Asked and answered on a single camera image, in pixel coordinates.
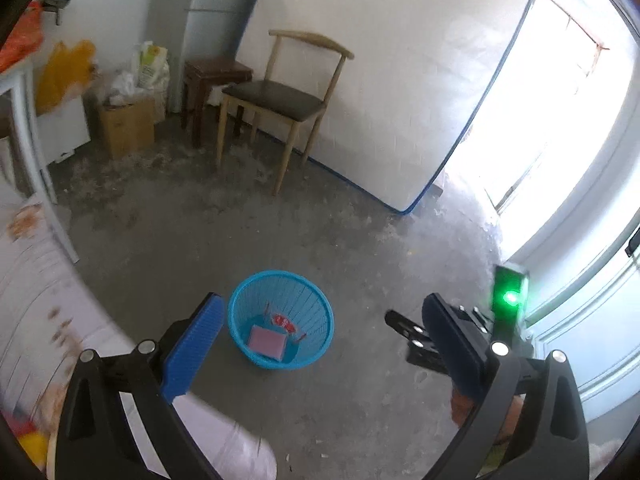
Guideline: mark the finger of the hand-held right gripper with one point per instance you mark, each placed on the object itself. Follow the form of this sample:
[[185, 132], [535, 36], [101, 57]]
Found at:
[[407, 327], [425, 357]]

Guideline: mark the floral table cloth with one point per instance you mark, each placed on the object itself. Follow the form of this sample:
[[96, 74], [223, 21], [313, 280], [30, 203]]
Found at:
[[40, 285]]

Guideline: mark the pink sponge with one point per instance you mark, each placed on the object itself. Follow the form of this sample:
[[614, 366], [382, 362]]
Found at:
[[267, 342]]

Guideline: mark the small red wrapper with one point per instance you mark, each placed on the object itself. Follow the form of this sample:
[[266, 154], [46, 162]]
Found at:
[[282, 322]]

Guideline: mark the blue plastic basket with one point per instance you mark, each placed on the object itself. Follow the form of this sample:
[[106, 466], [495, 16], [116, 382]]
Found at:
[[250, 290]]

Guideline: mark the yellow plastic bag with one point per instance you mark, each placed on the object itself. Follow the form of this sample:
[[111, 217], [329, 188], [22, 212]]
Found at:
[[65, 70]]

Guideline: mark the wooden block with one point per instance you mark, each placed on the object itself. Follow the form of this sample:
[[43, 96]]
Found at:
[[437, 189]]

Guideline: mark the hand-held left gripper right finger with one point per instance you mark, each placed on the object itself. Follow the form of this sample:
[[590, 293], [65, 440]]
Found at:
[[450, 350]]

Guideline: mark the yellow packet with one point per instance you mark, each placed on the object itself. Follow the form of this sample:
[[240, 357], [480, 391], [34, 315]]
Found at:
[[35, 450]]

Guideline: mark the person's right forearm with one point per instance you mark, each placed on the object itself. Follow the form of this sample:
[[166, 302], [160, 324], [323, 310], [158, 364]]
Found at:
[[494, 460]]

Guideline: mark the white printed bag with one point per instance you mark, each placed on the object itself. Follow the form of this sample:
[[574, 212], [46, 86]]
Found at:
[[150, 62]]

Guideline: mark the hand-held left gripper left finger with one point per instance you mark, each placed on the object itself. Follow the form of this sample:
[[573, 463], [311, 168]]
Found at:
[[195, 345]]

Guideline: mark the white panelled door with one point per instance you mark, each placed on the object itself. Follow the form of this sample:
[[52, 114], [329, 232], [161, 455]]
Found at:
[[600, 340]]

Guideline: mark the orange plastic bag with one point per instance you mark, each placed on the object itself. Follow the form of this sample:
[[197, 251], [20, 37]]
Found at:
[[22, 35]]

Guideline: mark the white mattress blue trim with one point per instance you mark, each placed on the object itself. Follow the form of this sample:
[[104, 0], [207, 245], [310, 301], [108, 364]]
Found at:
[[400, 85]]

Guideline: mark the large red packet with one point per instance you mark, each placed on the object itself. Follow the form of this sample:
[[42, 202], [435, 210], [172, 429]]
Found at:
[[12, 422]]

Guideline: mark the metal wall bracket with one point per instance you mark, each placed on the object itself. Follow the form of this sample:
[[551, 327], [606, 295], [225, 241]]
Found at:
[[55, 5]]

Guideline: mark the crumpled white plastic bag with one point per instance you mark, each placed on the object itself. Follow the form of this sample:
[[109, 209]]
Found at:
[[120, 87]]

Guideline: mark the person's right hand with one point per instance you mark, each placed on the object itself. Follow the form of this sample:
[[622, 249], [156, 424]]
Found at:
[[462, 410]]

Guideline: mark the wooden chair dark seat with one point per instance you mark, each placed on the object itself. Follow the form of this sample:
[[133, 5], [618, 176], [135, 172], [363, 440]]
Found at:
[[270, 92]]

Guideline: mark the white board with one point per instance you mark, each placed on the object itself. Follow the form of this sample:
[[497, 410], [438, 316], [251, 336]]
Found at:
[[65, 130]]

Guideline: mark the dark wooden stool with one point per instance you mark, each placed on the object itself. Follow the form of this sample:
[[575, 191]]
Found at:
[[215, 66]]

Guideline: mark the white desk wooden top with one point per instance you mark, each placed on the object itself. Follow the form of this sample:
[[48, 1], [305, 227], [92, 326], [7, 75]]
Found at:
[[46, 170]]

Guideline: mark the cardboard box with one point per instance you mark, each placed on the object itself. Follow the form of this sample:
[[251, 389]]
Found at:
[[127, 127]]

